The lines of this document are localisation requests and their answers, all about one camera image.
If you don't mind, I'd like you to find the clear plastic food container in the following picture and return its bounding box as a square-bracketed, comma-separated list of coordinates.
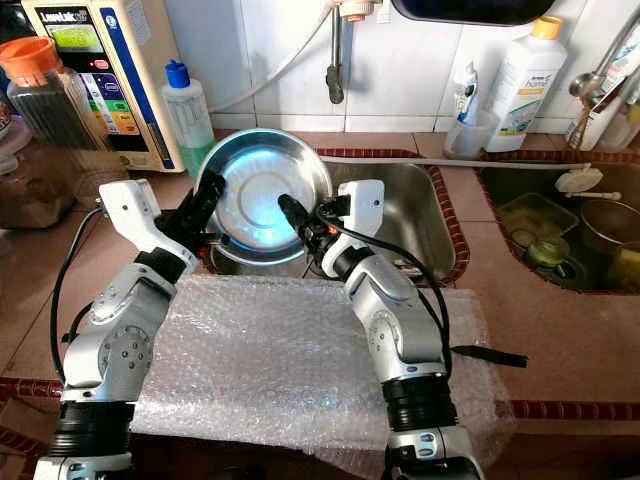
[500, 193, 556, 246]

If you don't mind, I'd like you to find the white faucet water filter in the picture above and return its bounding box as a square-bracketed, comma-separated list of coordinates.
[335, 0, 386, 23]

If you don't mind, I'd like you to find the clear bubble wrap sheet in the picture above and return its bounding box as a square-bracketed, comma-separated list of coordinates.
[130, 275, 516, 476]

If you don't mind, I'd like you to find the stainless steel sink basin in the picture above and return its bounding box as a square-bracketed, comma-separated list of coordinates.
[478, 160, 640, 296]
[210, 150, 471, 286]

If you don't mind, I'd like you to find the green dish soap bottle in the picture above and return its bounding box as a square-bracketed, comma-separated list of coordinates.
[163, 60, 218, 181]

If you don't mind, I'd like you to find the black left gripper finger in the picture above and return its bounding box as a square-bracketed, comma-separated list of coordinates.
[182, 170, 227, 239]

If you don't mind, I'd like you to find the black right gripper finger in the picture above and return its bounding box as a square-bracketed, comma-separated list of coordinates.
[277, 193, 318, 237]

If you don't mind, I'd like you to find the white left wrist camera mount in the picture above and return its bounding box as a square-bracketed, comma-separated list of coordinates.
[98, 180, 199, 276]

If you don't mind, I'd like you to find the white sink stopper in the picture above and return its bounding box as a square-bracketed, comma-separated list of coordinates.
[555, 167, 623, 196]

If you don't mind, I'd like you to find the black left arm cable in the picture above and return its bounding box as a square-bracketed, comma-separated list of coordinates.
[50, 205, 111, 386]

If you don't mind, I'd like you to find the curved white hose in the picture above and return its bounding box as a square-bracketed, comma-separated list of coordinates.
[210, 10, 336, 113]

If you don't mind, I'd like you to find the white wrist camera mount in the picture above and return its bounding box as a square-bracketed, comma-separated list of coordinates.
[320, 180, 386, 279]
[98, 180, 199, 276]

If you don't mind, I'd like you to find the metal pot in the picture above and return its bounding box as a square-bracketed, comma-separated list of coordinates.
[582, 198, 640, 256]

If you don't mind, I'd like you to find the ribbed glass jar orange lid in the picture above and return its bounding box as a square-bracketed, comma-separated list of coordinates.
[0, 37, 126, 206]

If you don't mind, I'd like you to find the clear plastic cup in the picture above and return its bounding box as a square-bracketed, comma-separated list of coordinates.
[443, 108, 501, 161]

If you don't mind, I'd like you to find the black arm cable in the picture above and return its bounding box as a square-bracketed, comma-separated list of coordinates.
[325, 215, 529, 376]
[50, 205, 111, 386]

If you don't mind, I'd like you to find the metal faucet pipe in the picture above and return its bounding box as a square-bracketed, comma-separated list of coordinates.
[325, 0, 353, 106]

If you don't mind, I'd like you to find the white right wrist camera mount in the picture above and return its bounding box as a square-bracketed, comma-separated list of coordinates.
[320, 180, 386, 279]

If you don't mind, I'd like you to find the metal ladle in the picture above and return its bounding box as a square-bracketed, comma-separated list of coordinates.
[567, 15, 640, 151]

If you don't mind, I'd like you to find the round green sink strainer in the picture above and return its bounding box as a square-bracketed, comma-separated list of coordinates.
[528, 235, 573, 271]

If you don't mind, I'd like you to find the white detergent bottle orange cap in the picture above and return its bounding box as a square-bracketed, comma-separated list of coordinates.
[483, 15, 569, 154]

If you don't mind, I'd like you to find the white squeeze tube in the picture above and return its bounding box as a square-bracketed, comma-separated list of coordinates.
[455, 62, 483, 126]

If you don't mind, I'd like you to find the cream water ionizer machine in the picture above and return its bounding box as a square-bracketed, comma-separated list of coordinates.
[20, 0, 186, 173]

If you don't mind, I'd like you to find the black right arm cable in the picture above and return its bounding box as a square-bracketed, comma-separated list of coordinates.
[325, 215, 529, 376]

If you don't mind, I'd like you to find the black pan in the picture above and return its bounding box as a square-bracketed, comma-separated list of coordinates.
[390, 0, 556, 28]

